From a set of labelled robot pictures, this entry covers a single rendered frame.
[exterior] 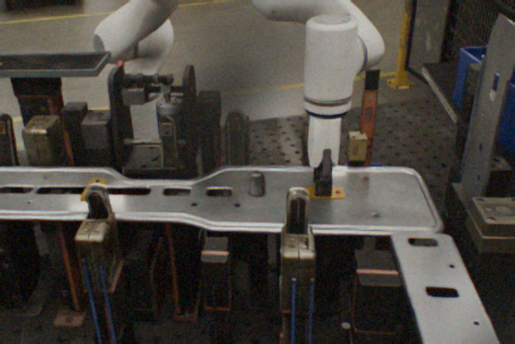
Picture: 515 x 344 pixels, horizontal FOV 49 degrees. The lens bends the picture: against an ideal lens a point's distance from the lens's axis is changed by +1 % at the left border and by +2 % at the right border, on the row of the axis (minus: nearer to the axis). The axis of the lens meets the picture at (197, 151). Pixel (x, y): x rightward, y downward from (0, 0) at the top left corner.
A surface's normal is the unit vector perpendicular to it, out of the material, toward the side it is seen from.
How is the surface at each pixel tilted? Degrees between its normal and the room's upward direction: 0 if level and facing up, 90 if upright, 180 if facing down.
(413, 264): 0
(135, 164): 0
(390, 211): 0
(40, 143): 90
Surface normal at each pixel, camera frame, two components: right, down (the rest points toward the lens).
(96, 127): -0.12, 0.48
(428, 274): -0.06, -0.88
